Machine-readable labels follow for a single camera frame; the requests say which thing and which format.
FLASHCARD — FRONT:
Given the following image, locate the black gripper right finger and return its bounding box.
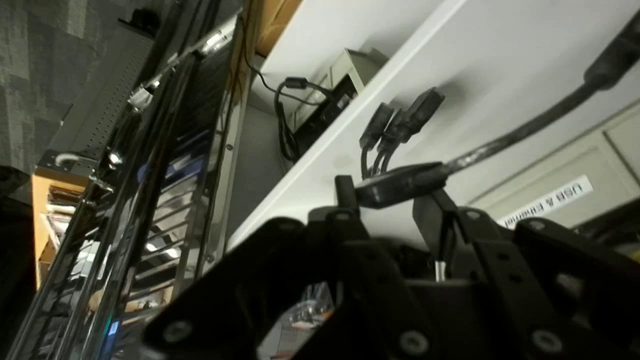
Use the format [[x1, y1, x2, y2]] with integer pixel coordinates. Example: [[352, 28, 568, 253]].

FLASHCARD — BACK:
[[412, 188, 640, 360]]

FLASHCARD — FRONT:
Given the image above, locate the black multi USB charging cable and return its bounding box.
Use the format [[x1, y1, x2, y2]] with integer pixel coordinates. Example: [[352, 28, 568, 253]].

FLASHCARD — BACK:
[[352, 8, 640, 209]]

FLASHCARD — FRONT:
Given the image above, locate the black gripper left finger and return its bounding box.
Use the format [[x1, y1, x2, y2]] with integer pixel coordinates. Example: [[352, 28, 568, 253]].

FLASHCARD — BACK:
[[142, 173, 408, 360]]

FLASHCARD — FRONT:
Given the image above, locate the wooden shelf unit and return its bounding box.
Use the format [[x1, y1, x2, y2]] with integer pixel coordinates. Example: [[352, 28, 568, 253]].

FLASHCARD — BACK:
[[27, 168, 96, 287]]

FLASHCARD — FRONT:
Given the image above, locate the black power adapter cable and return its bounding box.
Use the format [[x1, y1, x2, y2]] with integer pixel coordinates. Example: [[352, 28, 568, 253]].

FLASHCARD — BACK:
[[243, 56, 361, 164]]

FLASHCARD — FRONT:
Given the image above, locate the brown cardboard box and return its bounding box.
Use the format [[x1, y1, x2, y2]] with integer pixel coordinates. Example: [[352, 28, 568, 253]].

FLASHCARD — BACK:
[[256, 0, 304, 58]]

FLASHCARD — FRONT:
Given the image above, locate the metal storage cabinet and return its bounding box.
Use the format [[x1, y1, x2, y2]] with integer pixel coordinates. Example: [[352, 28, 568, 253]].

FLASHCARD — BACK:
[[226, 0, 640, 252]]

